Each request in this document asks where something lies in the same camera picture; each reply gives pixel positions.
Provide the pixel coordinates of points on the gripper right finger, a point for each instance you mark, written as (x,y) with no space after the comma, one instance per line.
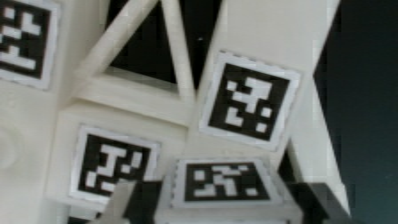
(322,208)

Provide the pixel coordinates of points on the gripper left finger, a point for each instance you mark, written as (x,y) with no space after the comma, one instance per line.
(132,204)

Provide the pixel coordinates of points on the white marker cube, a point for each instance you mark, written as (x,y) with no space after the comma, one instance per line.
(224,191)

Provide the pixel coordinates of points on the white chair back frame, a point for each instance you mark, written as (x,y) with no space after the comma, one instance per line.
(144,81)

